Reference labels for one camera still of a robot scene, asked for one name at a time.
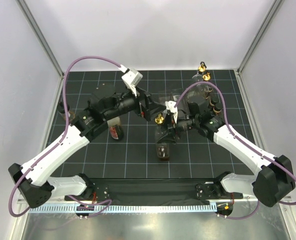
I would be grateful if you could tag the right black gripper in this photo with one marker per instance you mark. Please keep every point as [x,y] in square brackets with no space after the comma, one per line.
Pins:
[169,137]

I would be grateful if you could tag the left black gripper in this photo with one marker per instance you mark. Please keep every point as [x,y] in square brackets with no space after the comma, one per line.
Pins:
[151,108]

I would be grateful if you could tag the glass oil bottle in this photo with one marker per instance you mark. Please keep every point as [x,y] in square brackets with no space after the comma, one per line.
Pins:
[202,70]
[202,90]
[162,147]

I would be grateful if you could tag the dark sauce bottle red label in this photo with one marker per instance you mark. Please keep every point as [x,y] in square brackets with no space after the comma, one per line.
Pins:
[115,128]

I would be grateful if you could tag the round amber sauce bottle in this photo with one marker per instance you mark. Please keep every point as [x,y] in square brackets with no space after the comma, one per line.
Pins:
[61,111]

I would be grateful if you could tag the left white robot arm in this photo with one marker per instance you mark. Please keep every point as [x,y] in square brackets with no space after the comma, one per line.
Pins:
[33,178]

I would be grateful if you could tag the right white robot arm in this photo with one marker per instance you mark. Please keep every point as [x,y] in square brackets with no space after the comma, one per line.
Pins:
[272,177]

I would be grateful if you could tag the clear acrylic organizer tray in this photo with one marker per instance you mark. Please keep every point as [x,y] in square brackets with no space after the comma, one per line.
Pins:
[188,103]

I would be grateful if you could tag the black grid mat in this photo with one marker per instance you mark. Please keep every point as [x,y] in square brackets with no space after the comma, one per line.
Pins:
[135,155]

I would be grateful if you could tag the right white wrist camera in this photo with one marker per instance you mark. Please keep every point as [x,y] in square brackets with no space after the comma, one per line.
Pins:
[171,106]

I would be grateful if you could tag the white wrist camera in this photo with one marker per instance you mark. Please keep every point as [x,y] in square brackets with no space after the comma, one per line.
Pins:
[171,106]
[131,78]

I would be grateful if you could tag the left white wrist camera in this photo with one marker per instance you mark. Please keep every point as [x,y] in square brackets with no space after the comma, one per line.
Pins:
[131,78]

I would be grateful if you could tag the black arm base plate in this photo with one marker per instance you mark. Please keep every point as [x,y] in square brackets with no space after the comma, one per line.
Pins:
[159,192]

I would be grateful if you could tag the aluminium front rail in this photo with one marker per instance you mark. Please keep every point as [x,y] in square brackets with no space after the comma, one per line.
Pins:
[245,197]

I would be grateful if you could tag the white slotted cable duct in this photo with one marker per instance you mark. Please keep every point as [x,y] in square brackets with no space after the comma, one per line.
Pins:
[122,209]

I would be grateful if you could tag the left aluminium frame post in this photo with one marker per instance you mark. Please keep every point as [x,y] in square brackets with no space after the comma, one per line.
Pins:
[39,35]

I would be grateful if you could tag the aluminium frame post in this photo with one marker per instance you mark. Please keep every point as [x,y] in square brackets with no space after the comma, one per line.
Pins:
[39,35]
[273,10]

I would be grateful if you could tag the right aluminium frame post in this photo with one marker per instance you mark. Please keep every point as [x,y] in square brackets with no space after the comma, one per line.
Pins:
[273,10]

